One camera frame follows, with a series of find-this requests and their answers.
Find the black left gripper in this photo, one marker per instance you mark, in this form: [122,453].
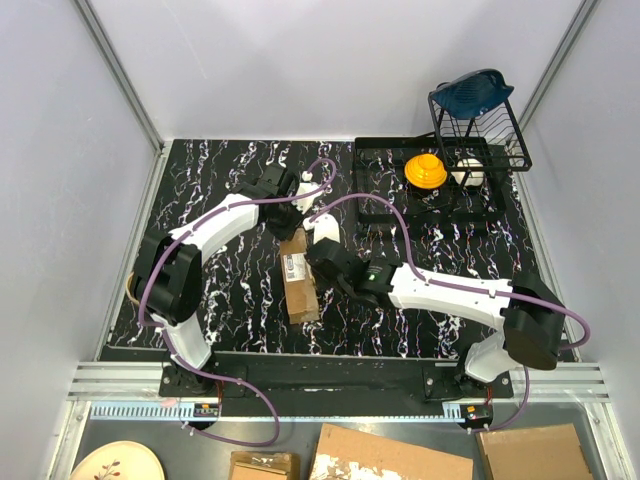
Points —
[297,220]

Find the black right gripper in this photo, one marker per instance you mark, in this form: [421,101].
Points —
[318,279]

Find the brown cardboard express box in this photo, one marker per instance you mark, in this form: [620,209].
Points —
[299,284]

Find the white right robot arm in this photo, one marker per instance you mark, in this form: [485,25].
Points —
[527,318]

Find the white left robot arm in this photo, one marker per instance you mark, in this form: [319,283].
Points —
[167,277]

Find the small cardboard box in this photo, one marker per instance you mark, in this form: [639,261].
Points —
[262,465]

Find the cardboard box at corner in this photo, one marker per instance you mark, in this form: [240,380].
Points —
[550,452]

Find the black drain tray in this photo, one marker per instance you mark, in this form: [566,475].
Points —
[465,197]

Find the yellow plastic cup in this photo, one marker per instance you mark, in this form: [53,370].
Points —
[425,171]

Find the beige ceramic mug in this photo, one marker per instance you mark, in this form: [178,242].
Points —
[128,290]

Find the white small cup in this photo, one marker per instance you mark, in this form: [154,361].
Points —
[468,171]

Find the flat cardboard sheet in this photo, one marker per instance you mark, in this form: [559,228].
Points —
[343,453]

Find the blue bowl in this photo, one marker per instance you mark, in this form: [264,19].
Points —
[475,94]

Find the patterned ceramic plate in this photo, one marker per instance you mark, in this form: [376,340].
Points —
[120,460]

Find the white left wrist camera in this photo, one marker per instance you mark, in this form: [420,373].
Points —
[306,193]

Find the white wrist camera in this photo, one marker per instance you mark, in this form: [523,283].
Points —
[306,193]
[323,227]

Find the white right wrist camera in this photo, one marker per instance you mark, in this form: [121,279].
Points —
[323,227]

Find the black wire dish rack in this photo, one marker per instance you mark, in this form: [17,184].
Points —
[494,138]

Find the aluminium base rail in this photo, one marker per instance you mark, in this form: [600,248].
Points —
[316,387]

